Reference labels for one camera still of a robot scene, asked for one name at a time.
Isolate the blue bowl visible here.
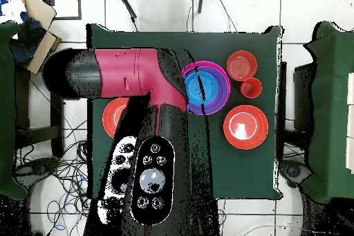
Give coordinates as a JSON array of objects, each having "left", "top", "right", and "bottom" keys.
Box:
[{"left": 183, "top": 70, "right": 220, "bottom": 106}]

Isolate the purple bowl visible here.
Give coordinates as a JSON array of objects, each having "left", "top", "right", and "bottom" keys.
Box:
[{"left": 183, "top": 65, "right": 231, "bottom": 116}]

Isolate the large pink bowl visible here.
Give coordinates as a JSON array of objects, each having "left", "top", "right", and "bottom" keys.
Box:
[{"left": 181, "top": 60, "right": 232, "bottom": 101}]

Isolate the large orange bowl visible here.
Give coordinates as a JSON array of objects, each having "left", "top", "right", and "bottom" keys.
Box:
[
  {"left": 223, "top": 105, "right": 270, "bottom": 150},
  {"left": 102, "top": 97, "right": 130, "bottom": 139}
]

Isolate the small orange bowl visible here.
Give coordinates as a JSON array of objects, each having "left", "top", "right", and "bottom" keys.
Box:
[{"left": 225, "top": 50, "right": 258, "bottom": 82}]

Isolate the stack of white boxes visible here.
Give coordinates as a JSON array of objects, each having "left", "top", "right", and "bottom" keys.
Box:
[{"left": 346, "top": 72, "right": 354, "bottom": 174}]

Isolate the orange cup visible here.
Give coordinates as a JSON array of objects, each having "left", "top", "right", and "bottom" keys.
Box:
[{"left": 239, "top": 77, "right": 263, "bottom": 99}]

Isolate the dark green tablecloth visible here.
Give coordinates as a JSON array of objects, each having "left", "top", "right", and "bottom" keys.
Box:
[{"left": 86, "top": 23, "right": 283, "bottom": 200}]

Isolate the black bench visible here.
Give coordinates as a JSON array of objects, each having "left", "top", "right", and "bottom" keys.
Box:
[{"left": 15, "top": 59, "right": 65, "bottom": 159}]

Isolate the black side stand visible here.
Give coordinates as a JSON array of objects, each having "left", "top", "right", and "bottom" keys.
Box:
[{"left": 292, "top": 62, "right": 315, "bottom": 131}]

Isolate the cardboard box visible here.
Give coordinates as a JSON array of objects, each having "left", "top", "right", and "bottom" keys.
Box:
[{"left": 8, "top": 0, "right": 63, "bottom": 75}]

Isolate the green covered side table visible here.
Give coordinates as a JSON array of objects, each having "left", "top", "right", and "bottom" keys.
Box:
[
  {"left": 0, "top": 21, "right": 28, "bottom": 200},
  {"left": 301, "top": 21, "right": 354, "bottom": 203}
]

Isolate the dark blue cloth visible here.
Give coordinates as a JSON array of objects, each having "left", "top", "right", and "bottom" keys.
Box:
[{"left": 9, "top": 11, "right": 46, "bottom": 65}]

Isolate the tangle of black cables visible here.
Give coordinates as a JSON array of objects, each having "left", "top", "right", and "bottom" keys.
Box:
[{"left": 16, "top": 119, "right": 227, "bottom": 236}]

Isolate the black pedestal leg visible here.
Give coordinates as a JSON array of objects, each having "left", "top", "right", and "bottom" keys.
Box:
[
  {"left": 279, "top": 159, "right": 312, "bottom": 188},
  {"left": 13, "top": 157, "right": 60, "bottom": 184}
]

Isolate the dark floor frame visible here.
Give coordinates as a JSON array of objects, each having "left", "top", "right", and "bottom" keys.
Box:
[{"left": 41, "top": 0, "right": 82, "bottom": 21}]

